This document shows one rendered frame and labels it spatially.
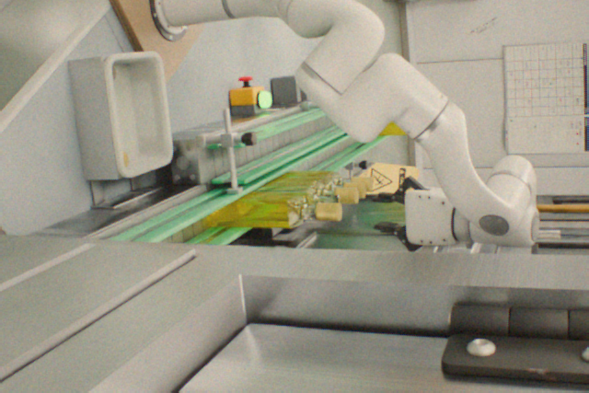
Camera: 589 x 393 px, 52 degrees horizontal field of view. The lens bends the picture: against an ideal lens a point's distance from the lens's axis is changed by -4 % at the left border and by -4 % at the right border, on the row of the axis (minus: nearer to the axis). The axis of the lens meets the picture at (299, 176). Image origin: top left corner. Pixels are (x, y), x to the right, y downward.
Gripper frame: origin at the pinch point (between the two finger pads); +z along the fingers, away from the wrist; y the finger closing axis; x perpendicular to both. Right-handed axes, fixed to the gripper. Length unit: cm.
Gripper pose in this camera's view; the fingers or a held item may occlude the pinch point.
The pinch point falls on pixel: (385, 212)
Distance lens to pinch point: 119.8
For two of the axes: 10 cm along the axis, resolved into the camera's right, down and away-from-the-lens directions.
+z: -8.0, -0.5, 5.9
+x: -5.9, 2.2, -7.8
